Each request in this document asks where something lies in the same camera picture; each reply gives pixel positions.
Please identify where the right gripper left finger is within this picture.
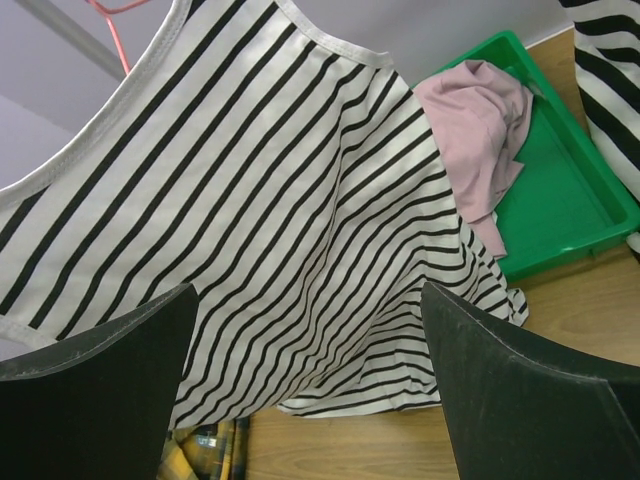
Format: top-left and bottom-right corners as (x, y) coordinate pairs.
(1, 285), (198, 479)

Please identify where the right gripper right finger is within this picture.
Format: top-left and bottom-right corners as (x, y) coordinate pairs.
(421, 282), (639, 479)

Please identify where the green plastic bin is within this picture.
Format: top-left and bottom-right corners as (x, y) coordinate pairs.
(434, 32), (639, 281)

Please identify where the thin-striped white tank top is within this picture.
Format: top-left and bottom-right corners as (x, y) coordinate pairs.
(1, 1), (528, 427)

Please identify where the wide-striped hanging tank top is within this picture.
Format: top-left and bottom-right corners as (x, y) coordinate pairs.
(560, 0), (639, 197)

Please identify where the yellow plaid shirt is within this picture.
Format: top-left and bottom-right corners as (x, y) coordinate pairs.
(156, 418), (250, 480)

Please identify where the pink garment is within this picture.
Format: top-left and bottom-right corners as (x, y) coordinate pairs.
(414, 60), (534, 259)

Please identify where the white metal clothes rack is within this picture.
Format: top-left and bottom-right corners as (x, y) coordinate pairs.
(16, 0), (125, 81)

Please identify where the pink wire hanger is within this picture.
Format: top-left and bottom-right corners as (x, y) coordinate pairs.
(86, 0), (148, 75)

